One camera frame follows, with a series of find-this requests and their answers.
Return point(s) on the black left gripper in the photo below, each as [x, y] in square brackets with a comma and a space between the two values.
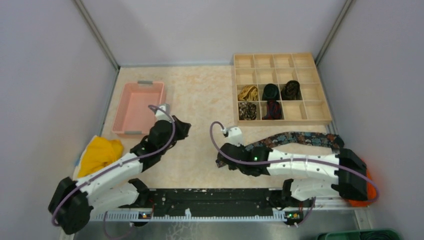
[183, 128]

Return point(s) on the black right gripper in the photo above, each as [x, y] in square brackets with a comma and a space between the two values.
[234, 167]

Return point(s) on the navy floral tie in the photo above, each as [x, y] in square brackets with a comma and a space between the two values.
[316, 139]

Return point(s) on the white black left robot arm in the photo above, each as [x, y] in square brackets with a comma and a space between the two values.
[74, 200]

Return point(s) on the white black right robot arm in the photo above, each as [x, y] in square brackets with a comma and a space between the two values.
[305, 176]

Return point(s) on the black brown floral rolled tie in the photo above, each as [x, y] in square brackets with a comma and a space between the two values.
[247, 111]

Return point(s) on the red navy rolled tie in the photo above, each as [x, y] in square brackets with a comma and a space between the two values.
[273, 111]

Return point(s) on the pink plastic basket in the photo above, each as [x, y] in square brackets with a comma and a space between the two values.
[133, 118]

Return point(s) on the yellow patterned rolled tie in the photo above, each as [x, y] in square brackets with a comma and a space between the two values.
[249, 93]

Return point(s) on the dark green rolled tie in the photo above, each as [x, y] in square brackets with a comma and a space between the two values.
[270, 92]

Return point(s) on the wooden compartment organizer box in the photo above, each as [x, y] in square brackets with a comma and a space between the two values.
[260, 69]

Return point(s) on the dark brown rolled tie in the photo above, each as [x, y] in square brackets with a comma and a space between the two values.
[291, 91]

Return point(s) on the yellow cloth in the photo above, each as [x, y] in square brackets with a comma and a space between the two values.
[99, 153]

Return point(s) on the orange cloth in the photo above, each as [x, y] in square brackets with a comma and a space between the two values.
[372, 192]

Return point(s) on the green bin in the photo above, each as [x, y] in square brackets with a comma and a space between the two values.
[365, 234]

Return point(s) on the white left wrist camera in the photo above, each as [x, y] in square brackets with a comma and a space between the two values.
[162, 113]

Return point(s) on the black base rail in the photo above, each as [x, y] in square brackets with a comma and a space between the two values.
[217, 202]

